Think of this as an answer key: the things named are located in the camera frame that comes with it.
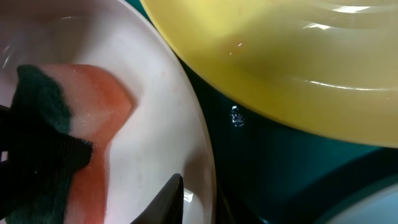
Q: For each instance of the teal plastic tray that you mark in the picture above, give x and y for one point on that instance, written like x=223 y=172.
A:
x=271 y=172

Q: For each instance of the green and red sponge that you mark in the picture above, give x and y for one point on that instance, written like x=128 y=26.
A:
x=85 y=102

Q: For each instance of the white plate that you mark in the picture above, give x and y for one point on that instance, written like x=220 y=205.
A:
x=165 y=133

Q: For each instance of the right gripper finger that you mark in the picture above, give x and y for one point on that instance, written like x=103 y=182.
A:
x=167 y=205

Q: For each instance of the yellow-green plate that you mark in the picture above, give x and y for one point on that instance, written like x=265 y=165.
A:
x=326 y=67

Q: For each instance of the light blue plate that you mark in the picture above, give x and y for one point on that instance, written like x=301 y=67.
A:
x=376 y=204

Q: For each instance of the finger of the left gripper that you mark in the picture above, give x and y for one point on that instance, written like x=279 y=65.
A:
x=35 y=157

